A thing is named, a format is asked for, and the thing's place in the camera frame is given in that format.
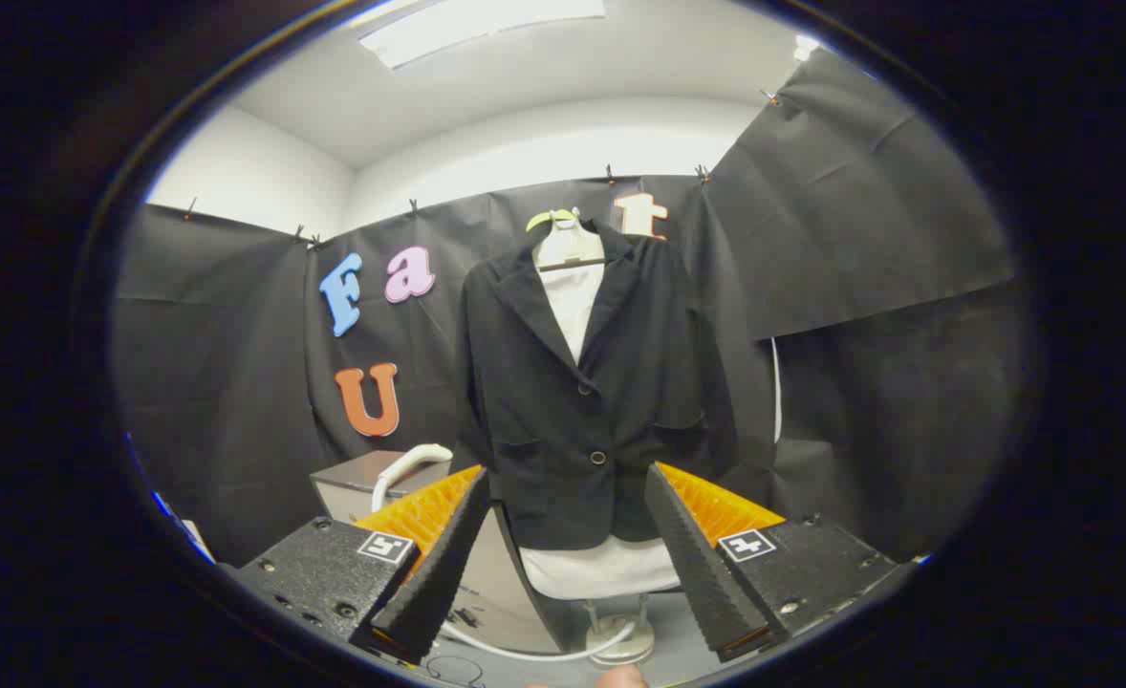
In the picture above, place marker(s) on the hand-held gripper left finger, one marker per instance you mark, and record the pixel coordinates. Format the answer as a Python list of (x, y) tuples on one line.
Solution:
[(448, 554)]

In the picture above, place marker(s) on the white mannequin torso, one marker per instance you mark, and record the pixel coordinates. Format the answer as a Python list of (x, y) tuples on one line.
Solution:
[(573, 296)]

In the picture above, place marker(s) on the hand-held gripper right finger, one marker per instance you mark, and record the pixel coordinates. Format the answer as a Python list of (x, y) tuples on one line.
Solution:
[(692, 564)]

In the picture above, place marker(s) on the grey cabinet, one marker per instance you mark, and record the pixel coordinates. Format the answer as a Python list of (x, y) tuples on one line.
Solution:
[(353, 478)]

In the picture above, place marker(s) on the white garment steamer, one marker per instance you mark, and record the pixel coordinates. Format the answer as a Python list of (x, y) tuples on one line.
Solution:
[(410, 463)]

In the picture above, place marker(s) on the white mannequin stand base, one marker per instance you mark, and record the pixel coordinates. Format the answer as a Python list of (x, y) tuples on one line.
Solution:
[(625, 640)]

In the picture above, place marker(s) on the black suit jacket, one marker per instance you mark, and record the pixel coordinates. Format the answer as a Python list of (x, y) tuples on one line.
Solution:
[(563, 411)]

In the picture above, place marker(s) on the black backdrop cloth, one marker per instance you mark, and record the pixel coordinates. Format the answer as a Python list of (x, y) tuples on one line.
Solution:
[(238, 382)]

